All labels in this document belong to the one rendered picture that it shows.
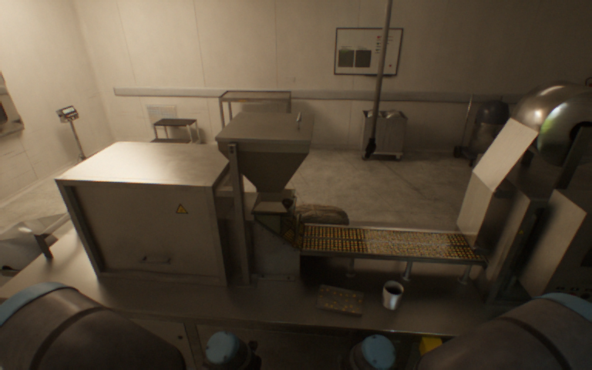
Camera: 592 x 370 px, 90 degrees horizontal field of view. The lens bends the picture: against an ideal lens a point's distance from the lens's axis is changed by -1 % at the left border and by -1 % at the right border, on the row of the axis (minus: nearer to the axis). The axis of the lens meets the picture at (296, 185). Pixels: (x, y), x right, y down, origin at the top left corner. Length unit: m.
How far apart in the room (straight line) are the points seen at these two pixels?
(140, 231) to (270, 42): 3.90
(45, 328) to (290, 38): 4.67
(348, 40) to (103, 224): 4.09
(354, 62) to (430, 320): 4.02
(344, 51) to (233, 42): 1.66
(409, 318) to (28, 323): 1.26
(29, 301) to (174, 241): 0.97
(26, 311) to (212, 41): 4.83
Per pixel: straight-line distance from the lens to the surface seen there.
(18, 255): 2.25
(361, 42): 4.89
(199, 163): 1.41
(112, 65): 5.99
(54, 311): 0.53
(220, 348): 1.00
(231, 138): 1.13
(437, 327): 1.47
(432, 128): 5.39
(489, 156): 1.52
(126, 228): 1.55
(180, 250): 1.49
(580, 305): 0.57
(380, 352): 1.00
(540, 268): 1.42
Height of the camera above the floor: 1.89
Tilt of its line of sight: 29 degrees down
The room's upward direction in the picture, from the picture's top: straight up
